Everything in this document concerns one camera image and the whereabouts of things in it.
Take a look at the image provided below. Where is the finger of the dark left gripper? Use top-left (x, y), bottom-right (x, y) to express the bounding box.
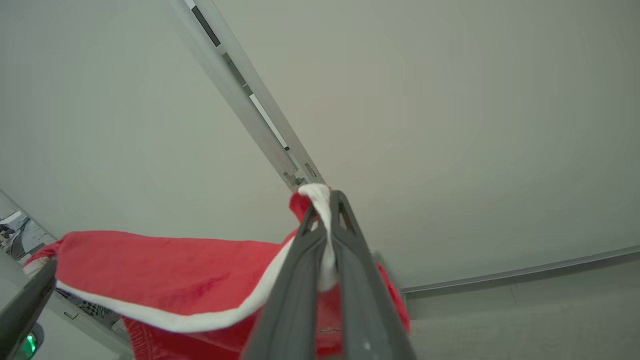
top-left (0, 257), bottom-right (57, 359)

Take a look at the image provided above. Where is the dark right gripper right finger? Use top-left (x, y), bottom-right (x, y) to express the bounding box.
top-left (327, 190), bottom-right (418, 360)

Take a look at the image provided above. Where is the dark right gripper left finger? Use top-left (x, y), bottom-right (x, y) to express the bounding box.
top-left (241, 202), bottom-right (329, 360)

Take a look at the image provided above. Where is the red and white jersey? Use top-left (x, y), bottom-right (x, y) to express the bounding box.
top-left (25, 183), bottom-right (411, 360)

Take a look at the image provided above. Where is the dark grey wall skirting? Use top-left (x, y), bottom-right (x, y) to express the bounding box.
top-left (400, 244), bottom-right (640, 295)

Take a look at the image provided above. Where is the grey wall post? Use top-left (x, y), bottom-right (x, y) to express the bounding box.
top-left (167, 0), bottom-right (326, 193)

